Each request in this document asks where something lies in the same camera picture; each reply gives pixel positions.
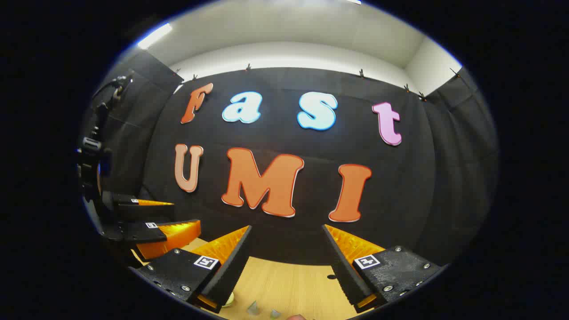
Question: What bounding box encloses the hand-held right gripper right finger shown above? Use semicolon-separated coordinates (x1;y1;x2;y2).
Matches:
323;224;445;314

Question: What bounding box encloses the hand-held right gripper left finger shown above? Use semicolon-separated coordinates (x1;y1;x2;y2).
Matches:
133;225;252;314

